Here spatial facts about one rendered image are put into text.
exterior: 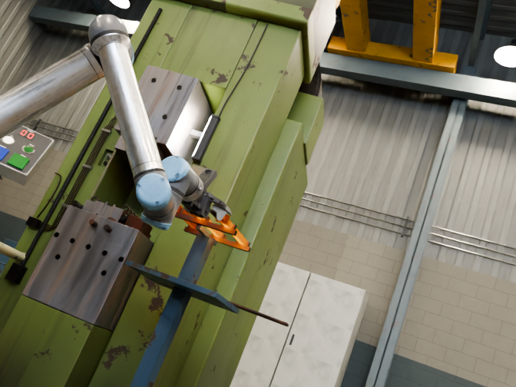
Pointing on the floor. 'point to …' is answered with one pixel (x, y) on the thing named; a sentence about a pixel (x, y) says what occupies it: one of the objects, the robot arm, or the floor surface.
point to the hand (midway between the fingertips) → (214, 207)
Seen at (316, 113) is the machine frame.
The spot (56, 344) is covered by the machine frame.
